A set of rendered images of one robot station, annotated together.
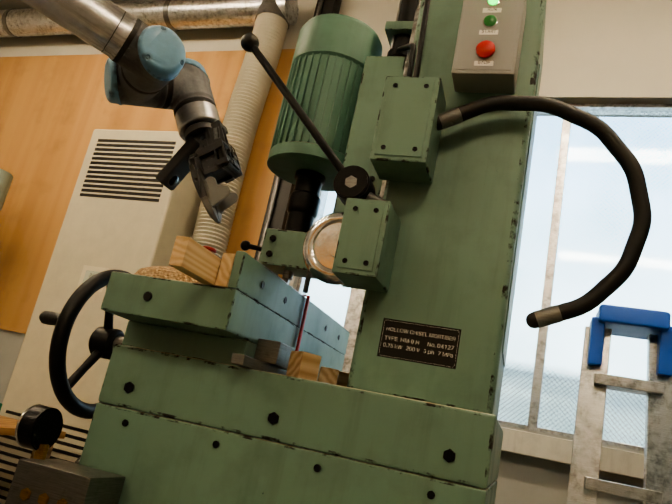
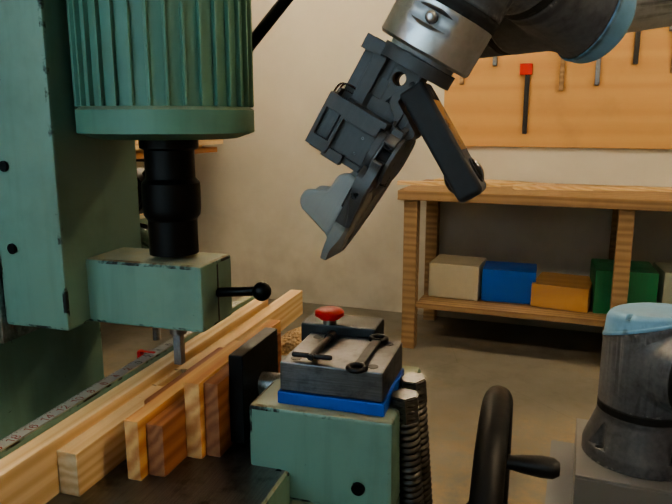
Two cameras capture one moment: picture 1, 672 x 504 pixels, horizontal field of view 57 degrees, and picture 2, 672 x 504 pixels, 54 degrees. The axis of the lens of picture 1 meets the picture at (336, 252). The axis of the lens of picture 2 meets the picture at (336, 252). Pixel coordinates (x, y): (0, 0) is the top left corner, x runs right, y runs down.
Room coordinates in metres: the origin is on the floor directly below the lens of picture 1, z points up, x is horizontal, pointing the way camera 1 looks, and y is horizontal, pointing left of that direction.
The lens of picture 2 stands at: (1.82, 0.23, 1.22)
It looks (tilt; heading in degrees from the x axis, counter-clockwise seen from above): 12 degrees down; 178
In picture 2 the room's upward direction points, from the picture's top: straight up
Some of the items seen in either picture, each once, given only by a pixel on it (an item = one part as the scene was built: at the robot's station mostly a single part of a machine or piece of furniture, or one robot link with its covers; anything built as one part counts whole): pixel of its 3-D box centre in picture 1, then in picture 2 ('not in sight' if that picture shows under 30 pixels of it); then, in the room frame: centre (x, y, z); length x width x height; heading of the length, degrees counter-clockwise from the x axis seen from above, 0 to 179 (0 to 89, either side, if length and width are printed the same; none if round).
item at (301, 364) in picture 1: (303, 366); not in sight; (0.94, 0.01, 0.82); 0.03 x 0.03 x 0.04; 36
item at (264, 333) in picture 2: not in sight; (282, 385); (1.20, 0.19, 0.95); 0.09 x 0.07 x 0.09; 161
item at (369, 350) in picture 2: not in sight; (368, 352); (1.25, 0.28, 1.00); 0.10 x 0.02 x 0.01; 161
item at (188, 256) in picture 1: (260, 301); (218, 360); (1.04, 0.11, 0.92); 0.55 x 0.02 x 0.04; 161
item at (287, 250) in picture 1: (301, 258); (161, 293); (1.12, 0.06, 1.03); 0.14 x 0.07 x 0.09; 71
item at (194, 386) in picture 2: not in sight; (239, 380); (1.15, 0.15, 0.94); 0.20 x 0.02 x 0.08; 161
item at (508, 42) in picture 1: (489, 41); not in sight; (0.89, -0.18, 1.40); 0.10 x 0.06 x 0.16; 71
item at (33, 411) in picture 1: (40, 434); not in sight; (0.95, 0.36, 0.65); 0.06 x 0.04 x 0.08; 161
